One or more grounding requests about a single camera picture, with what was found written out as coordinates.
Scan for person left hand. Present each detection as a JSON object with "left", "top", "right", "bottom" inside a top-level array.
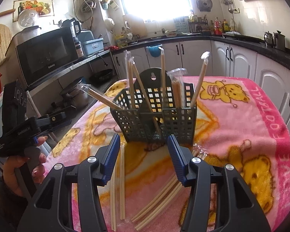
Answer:
[{"left": 2, "top": 135, "right": 49, "bottom": 198}]

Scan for dark metal canister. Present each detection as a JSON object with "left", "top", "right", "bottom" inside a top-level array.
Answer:
[{"left": 273, "top": 30, "right": 286, "bottom": 51}]

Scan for pink cartoon blanket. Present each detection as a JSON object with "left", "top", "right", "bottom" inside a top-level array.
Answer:
[{"left": 42, "top": 75, "right": 290, "bottom": 232}]

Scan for red sauce bottle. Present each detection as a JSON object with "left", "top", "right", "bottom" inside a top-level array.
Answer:
[{"left": 214, "top": 17, "right": 223, "bottom": 36}]

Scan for wooden cutting board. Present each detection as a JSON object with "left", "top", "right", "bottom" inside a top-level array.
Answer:
[{"left": 125, "top": 15, "right": 148, "bottom": 38}]

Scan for dark green utensil basket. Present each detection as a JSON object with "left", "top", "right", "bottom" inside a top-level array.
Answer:
[{"left": 111, "top": 68, "right": 197, "bottom": 144}]

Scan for stacked steel pots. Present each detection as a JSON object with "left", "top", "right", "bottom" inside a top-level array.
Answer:
[{"left": 60, "top": 77, "right": 89, "bottom": 109}]

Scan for blue plastic box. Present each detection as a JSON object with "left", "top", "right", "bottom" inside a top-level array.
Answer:
[{"left": 82, "top": 38, "right": 104, "bottom": 56}]

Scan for wall exhaust fan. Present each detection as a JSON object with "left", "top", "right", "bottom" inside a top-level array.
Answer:
[{"left": 196, "top": 0, "right": 213, "bottom": 12}]

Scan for steel kettle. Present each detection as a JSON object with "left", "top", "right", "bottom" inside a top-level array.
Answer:
[{"left": 264, "top": 32, "right": 274, "bottom": 47}]

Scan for black blender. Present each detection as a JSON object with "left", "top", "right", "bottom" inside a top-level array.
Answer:
[{"left": 62, "top": 18, "right": 84, "bottom": 58}]

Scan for black microwave oven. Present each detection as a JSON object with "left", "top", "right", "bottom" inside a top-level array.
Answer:
[{"left": 16, "top": 27, "right": 78, "bottom": 87}]

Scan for blue hanging bin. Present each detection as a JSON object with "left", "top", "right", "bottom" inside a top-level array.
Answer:
[{"left": 146, "top": 44, "right": 162, "bottom": 58}]

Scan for chopsticks pair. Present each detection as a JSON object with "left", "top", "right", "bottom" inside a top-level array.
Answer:
[
  {"left": 77, "top": 83, "right": 122, "bottom": 111},
  {"left": 191, "top": 51, "right": 211, "bottom": 108},
  {"left": 159, "top": 47, "right": 166, "bottom": 108},
  {"left": 130, "top": 58, "right": 162, "bottom": 137},
  {"left": 124, "top": 50, "right": 136, "bottom": 109}
]

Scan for fruit picture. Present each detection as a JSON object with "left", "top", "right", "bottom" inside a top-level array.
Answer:
[{"left": 12, "top": 0, "right": 54, "bottom": 22}]

